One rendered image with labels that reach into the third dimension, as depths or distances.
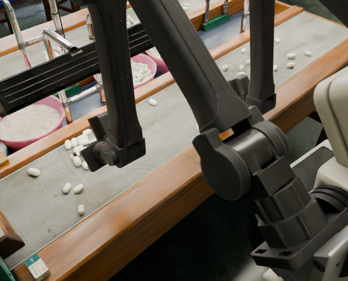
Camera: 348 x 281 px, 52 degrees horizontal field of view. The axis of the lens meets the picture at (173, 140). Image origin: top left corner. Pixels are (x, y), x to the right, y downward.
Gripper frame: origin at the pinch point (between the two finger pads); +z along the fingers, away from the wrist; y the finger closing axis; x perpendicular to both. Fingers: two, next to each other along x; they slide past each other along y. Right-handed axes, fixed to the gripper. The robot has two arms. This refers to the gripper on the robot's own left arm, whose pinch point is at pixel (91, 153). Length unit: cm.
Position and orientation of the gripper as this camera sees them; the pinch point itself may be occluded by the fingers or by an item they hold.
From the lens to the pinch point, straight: 104.2
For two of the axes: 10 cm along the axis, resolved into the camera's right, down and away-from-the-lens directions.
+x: 4.3, 8.8, 2.1
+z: -5.3, 0.5, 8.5
